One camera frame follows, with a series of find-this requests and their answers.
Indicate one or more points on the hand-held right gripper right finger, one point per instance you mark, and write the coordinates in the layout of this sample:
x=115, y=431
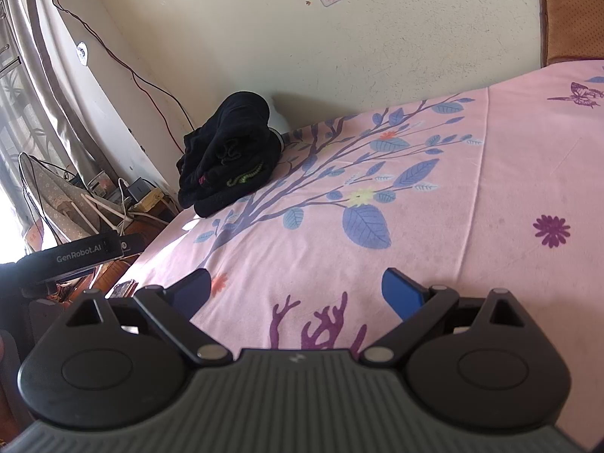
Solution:
x=403, y=292

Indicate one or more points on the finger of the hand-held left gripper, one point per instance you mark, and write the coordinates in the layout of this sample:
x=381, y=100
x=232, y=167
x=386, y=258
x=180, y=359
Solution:
x=127, y=244

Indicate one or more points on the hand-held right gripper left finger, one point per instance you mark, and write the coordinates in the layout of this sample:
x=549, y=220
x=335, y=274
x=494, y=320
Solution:
x=193, y=292

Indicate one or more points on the navy reindeer knit sweater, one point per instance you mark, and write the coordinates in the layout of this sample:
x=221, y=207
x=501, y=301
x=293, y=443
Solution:
x=240, y=127

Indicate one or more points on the wooden side table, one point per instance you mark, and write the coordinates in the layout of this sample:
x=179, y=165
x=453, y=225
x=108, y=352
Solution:
x=99, y=278

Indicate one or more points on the black power adapter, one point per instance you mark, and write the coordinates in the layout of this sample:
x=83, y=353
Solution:
x=139, y=187

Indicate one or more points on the grey patterned folding board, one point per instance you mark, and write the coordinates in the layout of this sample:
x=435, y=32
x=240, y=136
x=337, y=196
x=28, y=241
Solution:
x=52, y=193

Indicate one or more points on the pink floral bed sheet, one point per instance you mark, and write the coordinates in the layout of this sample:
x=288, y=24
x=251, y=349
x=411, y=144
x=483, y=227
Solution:
x=424, y=188

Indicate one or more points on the grey satin curtain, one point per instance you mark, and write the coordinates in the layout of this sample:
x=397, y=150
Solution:
x=28, y=80

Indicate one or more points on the brown perforated cushion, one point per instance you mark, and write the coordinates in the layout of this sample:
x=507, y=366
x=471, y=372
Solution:
x=573, y=9

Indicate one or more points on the round white wall fitting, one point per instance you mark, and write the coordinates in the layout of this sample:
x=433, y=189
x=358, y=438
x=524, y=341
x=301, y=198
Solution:
x=82, y=52

